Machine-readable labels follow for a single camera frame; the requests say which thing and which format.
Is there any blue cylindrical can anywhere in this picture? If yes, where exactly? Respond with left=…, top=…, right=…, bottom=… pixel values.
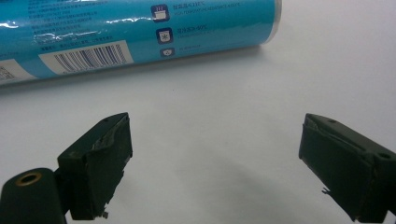
left=0, top=0, right=283, bottom=86

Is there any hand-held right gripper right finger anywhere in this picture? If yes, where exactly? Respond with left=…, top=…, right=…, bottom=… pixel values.
left=298, top=113, right=396, bottom=224

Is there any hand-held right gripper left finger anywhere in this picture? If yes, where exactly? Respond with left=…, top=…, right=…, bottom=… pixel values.
left=53, top=112, right=134, bottom=221

